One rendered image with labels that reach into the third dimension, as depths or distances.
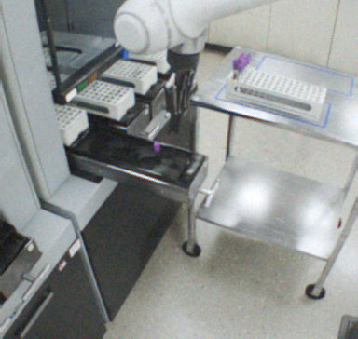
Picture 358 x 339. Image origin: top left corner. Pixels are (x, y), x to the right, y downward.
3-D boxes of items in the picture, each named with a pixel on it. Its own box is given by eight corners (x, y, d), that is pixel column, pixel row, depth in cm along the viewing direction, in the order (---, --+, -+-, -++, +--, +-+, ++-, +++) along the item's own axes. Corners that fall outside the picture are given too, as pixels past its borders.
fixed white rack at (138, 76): (69, 81, 130) (66, 65, 126) (85, 69, 137) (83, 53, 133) (144, 98, 121) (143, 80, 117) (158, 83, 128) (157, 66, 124)
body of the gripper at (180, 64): (178, 36, 89) (174, 71, 95) (159, 49, 83) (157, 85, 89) (207, 46, 87) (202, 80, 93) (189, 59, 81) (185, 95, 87)
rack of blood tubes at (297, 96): (224, 96, 119) (225, 79, 115) (234, 82, 126) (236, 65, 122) (318, 121, 109) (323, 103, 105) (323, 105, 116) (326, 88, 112)
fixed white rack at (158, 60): (93, 62, 141) (90, 47, 137) (107, 51, 148) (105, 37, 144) (164, 76, 132) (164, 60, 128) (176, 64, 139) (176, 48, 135)
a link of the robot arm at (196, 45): (157, 25, 79) (156, 49, 83) (195, 36, 77) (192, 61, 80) (178, 13, 86) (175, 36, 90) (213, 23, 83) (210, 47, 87)
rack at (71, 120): (-5, 125, 111) (-10, 109, 107) (16, 108, 118) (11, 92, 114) (70, 149, 102) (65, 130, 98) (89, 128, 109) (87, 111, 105)
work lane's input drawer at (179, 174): (-10, 143, 115) (-18, 120, 109) (17, 120, 125) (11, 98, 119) (204, 216, 93) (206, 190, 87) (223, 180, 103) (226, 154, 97)
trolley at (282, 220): (180, 254, 172) (180, 97, 118) (217, 189, 203) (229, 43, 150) (323, 304, 150) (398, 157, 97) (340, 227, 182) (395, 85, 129)
